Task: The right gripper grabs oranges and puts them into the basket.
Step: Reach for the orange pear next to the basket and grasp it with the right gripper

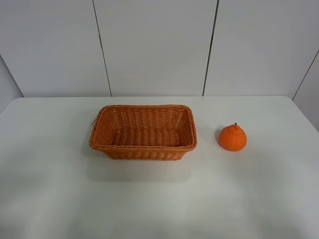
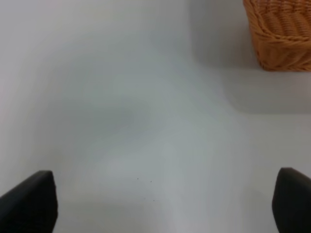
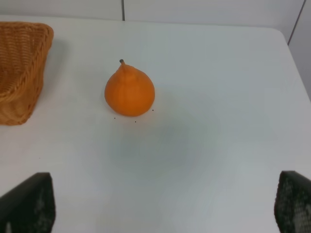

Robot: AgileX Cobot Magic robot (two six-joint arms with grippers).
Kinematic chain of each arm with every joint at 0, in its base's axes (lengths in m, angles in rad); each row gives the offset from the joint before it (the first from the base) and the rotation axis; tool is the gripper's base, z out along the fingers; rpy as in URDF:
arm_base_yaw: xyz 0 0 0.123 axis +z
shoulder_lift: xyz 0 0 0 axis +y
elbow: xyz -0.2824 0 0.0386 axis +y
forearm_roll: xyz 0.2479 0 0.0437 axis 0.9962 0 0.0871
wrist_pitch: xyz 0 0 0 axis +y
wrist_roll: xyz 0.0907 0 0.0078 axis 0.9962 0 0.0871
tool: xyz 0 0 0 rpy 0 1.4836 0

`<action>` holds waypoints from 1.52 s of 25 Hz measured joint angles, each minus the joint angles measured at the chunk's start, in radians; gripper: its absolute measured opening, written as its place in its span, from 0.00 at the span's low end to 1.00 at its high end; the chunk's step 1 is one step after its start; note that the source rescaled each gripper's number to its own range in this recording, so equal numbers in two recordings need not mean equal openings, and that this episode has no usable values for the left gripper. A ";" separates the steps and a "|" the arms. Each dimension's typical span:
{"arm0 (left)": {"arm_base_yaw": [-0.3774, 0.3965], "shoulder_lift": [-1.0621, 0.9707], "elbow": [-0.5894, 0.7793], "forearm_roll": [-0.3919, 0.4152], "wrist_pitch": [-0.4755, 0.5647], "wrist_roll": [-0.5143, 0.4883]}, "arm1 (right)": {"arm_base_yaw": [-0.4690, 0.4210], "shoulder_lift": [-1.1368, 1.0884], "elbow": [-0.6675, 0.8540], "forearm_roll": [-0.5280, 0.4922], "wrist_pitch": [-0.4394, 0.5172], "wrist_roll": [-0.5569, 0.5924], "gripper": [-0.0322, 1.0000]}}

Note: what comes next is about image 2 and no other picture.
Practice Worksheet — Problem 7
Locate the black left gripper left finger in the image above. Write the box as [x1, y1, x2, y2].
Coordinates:
[0, 170, 58, 233]

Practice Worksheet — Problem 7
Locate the orange wicker basket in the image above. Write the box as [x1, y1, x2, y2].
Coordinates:
[243, 0, 311, 71]

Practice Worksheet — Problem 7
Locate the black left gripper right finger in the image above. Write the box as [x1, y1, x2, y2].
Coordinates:
[272, 167, 311, 233]

